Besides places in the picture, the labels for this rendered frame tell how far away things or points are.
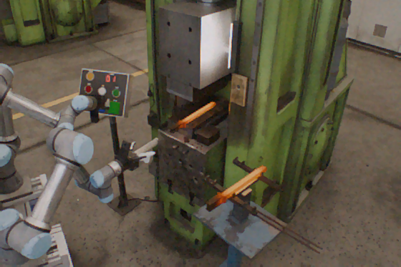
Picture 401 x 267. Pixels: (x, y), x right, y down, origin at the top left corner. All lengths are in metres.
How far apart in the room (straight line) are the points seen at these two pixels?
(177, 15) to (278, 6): 0.52
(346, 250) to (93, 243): 1.89
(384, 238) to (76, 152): 2.43
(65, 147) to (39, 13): 5.31
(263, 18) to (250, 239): 1.07
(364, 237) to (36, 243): 2.36
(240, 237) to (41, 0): 5.58
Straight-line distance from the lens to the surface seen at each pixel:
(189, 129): 2.10
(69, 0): 6.73
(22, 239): 1.56
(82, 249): 2.80
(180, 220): 2.67
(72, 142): 1.52
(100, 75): 2.36
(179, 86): 2.02
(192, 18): 1.81
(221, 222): 1.87
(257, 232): 1.85
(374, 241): 3.06
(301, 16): 2.07
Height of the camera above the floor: 2.14
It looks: 31 degrees down
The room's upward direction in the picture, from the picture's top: 2 degrees clockwise
